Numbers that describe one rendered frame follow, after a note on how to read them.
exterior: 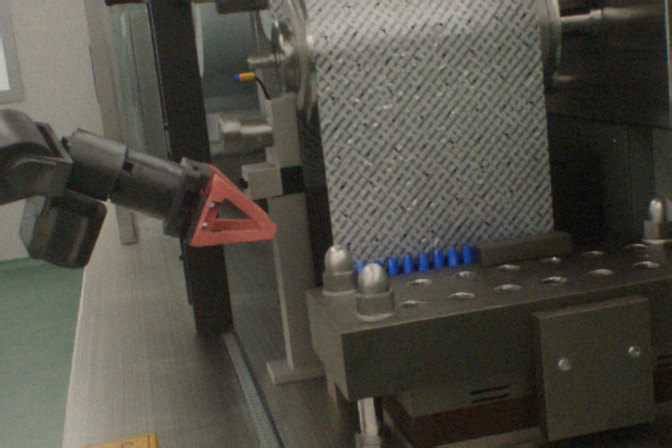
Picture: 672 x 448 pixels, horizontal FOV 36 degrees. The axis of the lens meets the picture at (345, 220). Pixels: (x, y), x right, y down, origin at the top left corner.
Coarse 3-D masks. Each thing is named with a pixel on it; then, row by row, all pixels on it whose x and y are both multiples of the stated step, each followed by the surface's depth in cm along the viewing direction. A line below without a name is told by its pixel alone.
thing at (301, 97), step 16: (288, 0) 103; (544, 0) 106; (288, 16) 105; (544, 16) 105; (544, 32) 105; (304, 48) 100; (544, 48) 106; (304, 64) 101; (544, 64) 107; (304, 80) 101; (304, 96) 103
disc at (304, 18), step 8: (296, 0) 102; (304, 0) 100; (304, 8) 100; (304, 16) 99; (304, 24) 99; (304, 32) 100; (312, 40) 99; (312, 48) 99; (312, 56) 99; (312, 64) 99; (312, 72) 99; (312, 80) 100; (312, 88) 100; (312, 96) 101; (312, 104) 102; (304, 112) 106; (312, 112) 103; (304, 120) 107; (312, 120) 104
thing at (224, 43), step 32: (128, 32) 196; (224, 32) 200; (128, 64) 197; (224, 64) 201; (128, 96) 198; (224, 96) 202; (256, 96) 203; (128, 128) 199; (160, 128) 200; (224, 160) 204; (256, 160) 205; (160, 224) 203
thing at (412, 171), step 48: (384, 96) 102; (432, 96) 103; (480, 96) 104; (528, 96) 106; (336, 144) 102; (384, 144) 103; (432, 144) 104; (480, 144) 105; (528, 144) 106; (336, 192) 103; (384, 192) 104; (432, 192) 105; (480, 192) 106; (528, 192) 107; (336, 240) 104; (384, 240) 105; (432, 240) 106; (480, 240) 107
